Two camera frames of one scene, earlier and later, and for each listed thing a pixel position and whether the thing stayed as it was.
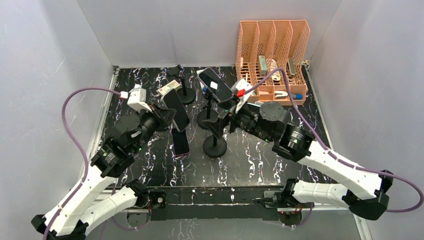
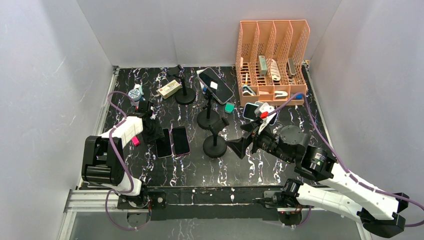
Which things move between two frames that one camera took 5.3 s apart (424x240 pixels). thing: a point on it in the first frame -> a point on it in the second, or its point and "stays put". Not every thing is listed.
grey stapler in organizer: [263, 65] stays put
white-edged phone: [171, 100] -> [163, 145]
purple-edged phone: [181, 144] stays put
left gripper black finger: [164, 117] -> [153, 135]
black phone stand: [186, 95] stays put
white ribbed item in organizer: [275, 76] stays put
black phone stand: [214, 147] stays put
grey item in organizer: [291, 68] stays put
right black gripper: [217, 125] -> [240, 145]
